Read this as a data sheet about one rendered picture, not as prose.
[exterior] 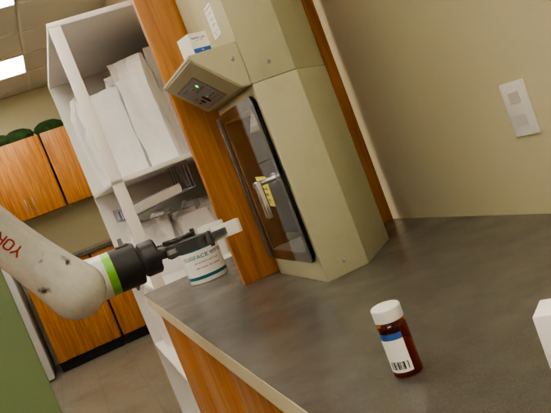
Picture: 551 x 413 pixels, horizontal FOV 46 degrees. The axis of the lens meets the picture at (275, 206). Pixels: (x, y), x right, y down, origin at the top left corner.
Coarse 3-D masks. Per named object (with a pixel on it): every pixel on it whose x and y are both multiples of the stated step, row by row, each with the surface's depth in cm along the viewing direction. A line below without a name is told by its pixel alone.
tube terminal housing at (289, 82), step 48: (192, 0) 158; (240, 0) 142; (288, 0) 154; (240, 48) 142; (288, 48) 146; (240, 96) 152; (288, 96) 145; (288, 144) 145; (336, 144) 154; (336, 192) 148; (336, 240) 148; (384, 240) 164
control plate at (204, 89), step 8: (192, 80) 150; (184, 88) 159; (200, 88) 154; (208, 88) 151; (184, 96) 165; (192, 96) 163; (200, 96) 160; (216, 96) 155; (224, 96) 152; (200, 104) 167; (208, 104) 164
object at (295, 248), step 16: (240, 112) 153; (256, 112) 143; (224, 128) 170; (240, 128) 157; (256, 128) 147; (240, 144) 162; (256, 144) 152; (240, 160) 167; (256, 160) 156; (272, 160) 145; (256, 176) 161; (256, 192) 166; (272, 192) 154; (288, 192) 145; (256, 208) 171; (272, 208) 159; (288, 208) 148; (272, 224) 163; (288, 224) 152; (272, 240) 169; (288, 240) 157; (304, 240) 146; (288, 256) 162; (304, 256) 151
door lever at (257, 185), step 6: (258, 180) 147; (264, 180) 148; (270, 180) 148; (276, 180) 148; (258, 186) 147; (258, 192) 147; (264, 192) 147; (264, 198) 147; (264, 204) 147; (264, 210) 148; (270, 210) 148; (270, 216) 148
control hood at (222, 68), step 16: (224, 48) 141; (192, 64) 139; (208, 64) 140; (224, 64) 141; (240, 64) 142; (176, 80) 155; (208, 80) 146; (224, 80) 142; (240, 80) 142; (176, 96) 169
